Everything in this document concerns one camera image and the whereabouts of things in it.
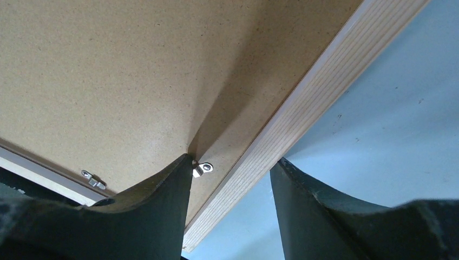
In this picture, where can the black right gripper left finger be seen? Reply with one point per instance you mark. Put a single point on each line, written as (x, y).
(146, 221)

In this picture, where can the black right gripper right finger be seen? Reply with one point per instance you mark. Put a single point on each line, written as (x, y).
(316, 221)

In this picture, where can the brown backing board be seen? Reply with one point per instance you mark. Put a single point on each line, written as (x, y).
(122, 88)

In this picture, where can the light wooden picture frame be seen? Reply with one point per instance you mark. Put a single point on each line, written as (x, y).
(372, 26)

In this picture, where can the metal turn clip left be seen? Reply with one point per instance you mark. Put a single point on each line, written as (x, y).
(93, 181)

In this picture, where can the metal turn clip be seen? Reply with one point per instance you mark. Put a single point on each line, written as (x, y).
(199, 169)
(93, 181)

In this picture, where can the metal turn clip right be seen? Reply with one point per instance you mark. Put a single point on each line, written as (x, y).
(199, 169)

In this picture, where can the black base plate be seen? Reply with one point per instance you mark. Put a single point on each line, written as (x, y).
(14, 186)

